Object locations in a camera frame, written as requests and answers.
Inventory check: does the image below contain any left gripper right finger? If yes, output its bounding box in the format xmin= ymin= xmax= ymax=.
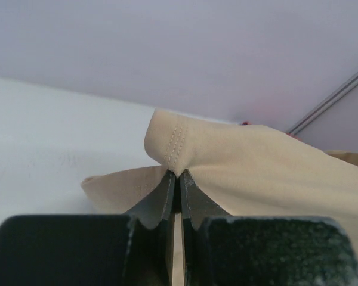
xmin=179 ymin=171 xmax=236 ymax=285

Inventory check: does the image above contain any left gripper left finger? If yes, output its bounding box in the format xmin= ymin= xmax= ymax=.
xmin=123 ymin=172 xmax=176 ymax=285

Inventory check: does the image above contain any beige t shirt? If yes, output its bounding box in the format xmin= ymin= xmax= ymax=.
xmin=79 ymin=108 xmax=358 ymax=247

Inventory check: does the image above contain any folded red t shirt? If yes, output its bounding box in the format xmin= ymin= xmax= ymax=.
xmin=240 ymin=121 xmax=252 ymax=126

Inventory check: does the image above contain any right aluminium frame post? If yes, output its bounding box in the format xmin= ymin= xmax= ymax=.
xmin=286 ymin=72 xmax=358 ymax=135

